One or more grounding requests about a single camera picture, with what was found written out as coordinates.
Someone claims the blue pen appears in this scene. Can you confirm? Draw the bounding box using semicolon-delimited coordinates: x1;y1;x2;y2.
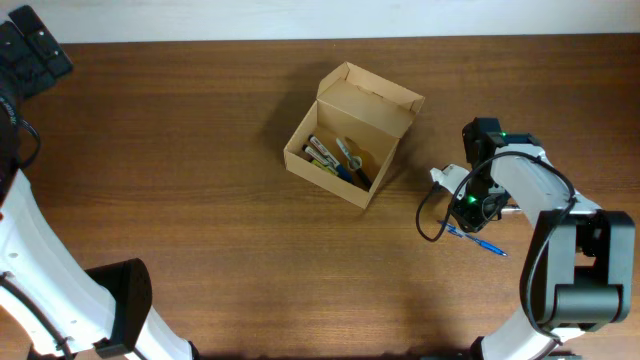
440;221;508;257

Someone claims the black pen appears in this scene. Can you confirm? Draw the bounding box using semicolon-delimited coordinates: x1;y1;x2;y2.
501;206;522;215

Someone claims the grey black permanent marker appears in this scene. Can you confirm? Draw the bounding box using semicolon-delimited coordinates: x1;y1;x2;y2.
336;138;372;190

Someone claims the white marker blue cap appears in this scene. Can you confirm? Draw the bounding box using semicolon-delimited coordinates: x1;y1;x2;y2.
309;135;353;184

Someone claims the brown cardboard box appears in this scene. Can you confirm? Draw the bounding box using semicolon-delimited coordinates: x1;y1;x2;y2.
283;62;425;208

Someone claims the yellow highlighter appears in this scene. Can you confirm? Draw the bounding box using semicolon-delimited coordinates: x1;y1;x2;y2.
309;159;339;176

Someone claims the white marker black cap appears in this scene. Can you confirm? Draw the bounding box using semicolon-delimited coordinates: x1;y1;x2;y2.
303;145;331;166

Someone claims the yellow tape roll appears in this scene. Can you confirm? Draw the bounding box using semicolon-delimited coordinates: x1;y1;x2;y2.
352;150;380;183

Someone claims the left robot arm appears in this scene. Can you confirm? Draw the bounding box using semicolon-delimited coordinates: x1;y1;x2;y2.
1;5;200;360

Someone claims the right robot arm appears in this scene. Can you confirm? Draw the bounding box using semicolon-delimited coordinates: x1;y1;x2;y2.
448;118;636;359

